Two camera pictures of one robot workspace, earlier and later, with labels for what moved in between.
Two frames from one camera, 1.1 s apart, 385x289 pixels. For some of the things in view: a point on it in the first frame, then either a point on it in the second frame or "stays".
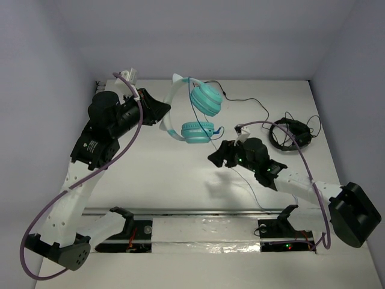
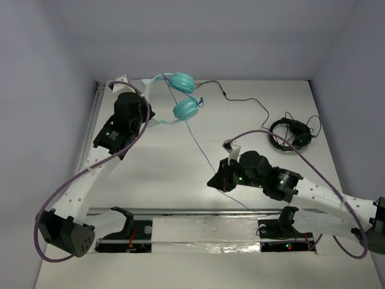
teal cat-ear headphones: (205, 99) to (186, 109)
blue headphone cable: (211, 138) to (201, 103)
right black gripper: (225, 152) to (223, 175)
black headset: (299, 131) stays
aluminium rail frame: (288, 230) stays
